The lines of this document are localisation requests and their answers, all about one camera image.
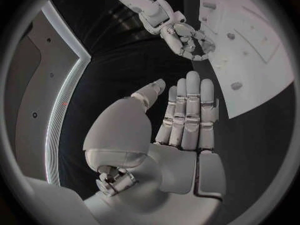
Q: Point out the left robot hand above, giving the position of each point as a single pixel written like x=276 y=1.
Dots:
x=173 y=168

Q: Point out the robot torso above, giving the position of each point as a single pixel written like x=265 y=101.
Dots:
x=35 y=90

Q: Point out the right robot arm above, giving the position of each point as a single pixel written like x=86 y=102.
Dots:
x=145 y=5

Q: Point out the white task board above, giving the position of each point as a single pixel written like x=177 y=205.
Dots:
x=248 y=63

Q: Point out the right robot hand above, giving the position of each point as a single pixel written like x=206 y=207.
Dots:
x=185 y=39

